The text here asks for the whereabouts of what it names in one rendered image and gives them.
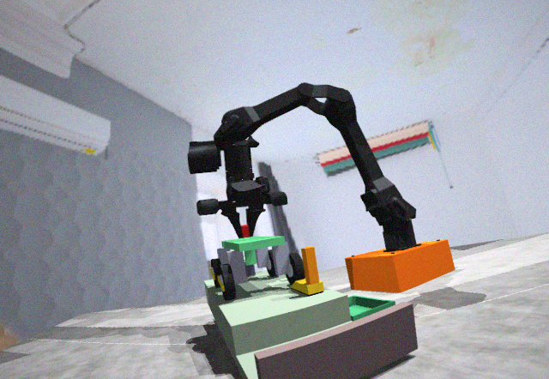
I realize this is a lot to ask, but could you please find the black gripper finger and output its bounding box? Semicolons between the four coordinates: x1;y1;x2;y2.
245;208;266;237
221;212;244;239

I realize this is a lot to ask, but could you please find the green tray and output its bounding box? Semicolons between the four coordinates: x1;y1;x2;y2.
349;304;372;315
348;295;396;321

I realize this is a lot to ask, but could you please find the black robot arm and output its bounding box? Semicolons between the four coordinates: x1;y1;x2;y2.
188;82;422;252

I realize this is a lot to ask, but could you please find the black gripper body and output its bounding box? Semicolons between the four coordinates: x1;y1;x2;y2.
196;169;287;216

